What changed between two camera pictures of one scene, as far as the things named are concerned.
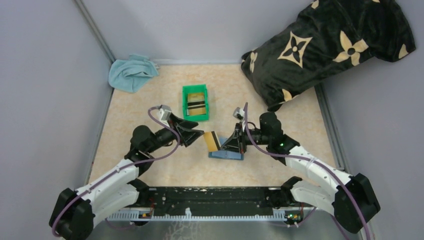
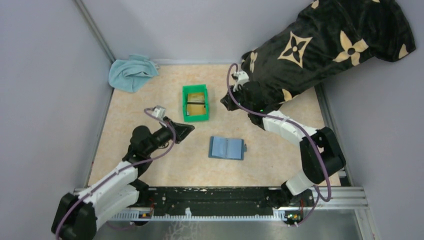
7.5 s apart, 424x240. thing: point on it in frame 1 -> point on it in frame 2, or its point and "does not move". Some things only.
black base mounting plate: (252, 197) does not move
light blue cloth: (130, 75) does not move
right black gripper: (240, 137) -> (238, 97)
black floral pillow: (328, 37) does not move
